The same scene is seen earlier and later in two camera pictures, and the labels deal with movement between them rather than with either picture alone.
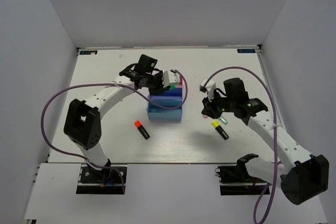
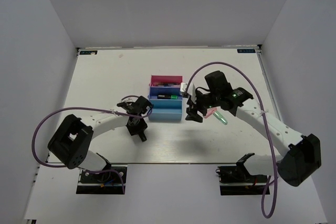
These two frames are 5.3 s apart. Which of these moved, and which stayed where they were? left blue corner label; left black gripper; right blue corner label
Moved: left black gripper
Stayed: right blue corner label; left blue corner label
